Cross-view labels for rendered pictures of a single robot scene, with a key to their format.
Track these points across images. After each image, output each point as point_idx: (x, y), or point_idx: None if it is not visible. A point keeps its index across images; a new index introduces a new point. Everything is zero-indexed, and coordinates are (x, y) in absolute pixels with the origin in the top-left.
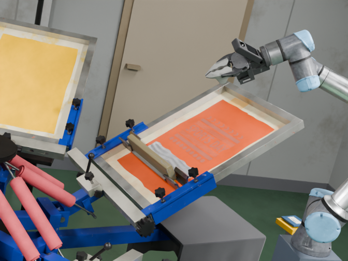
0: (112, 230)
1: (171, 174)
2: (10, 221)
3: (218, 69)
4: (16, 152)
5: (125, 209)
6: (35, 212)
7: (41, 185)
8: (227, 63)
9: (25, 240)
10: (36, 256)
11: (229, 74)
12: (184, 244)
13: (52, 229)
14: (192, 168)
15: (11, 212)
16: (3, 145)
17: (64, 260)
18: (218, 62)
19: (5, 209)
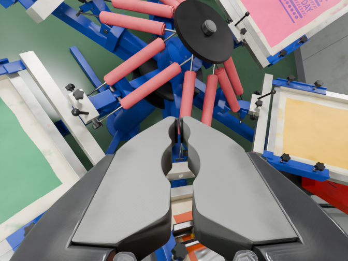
0: None
1: None
2: (132, 56)
3: (193, 167)
4: (196, 54)
5: None
6: (147, 82)
7: (183, 94)
8: (212, 223)
9: (116, 69)
10: (104, 78)
11: (55, 203)
12: (151, 254)
13: (134, 97)
14: (186, 251)
15: (139, 55)
16: (206, 49)
17: (103, 102)
18: (238, 161)
19: (141, 51)
